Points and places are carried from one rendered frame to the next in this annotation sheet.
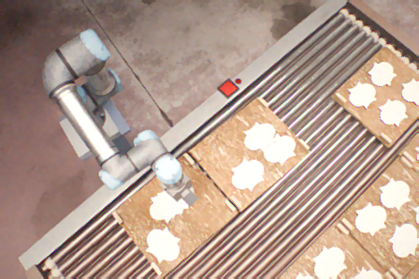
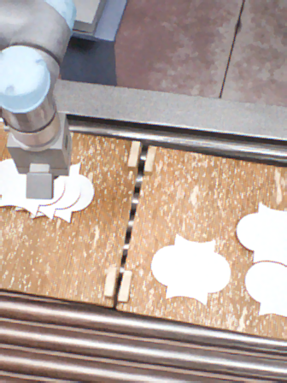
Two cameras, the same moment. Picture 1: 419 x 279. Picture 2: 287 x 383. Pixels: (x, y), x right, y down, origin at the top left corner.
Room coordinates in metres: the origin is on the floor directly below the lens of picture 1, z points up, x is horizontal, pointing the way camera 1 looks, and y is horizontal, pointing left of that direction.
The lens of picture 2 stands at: (0.11, -0.28, 2.12)
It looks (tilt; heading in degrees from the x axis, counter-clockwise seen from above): 68 degrees down; 42
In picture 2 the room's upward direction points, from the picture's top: straight up
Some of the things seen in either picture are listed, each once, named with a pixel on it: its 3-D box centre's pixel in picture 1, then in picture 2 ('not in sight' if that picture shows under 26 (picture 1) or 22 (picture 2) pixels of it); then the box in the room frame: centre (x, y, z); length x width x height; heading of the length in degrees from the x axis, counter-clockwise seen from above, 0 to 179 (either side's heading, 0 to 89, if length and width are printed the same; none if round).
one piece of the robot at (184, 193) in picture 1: (180, 189); (37, 155); (0.31, 0.13, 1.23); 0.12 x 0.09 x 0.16; 40
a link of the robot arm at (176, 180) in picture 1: (169, 171); (24, 88); (0.33, 0.14, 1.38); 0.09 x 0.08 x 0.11; 30
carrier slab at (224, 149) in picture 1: (250, 152); (235, 242); (0.51, -0.16, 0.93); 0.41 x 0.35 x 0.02; 122
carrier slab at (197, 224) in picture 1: (174, 212); (28, 206); (0.29, 0.20, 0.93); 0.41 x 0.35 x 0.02; 123
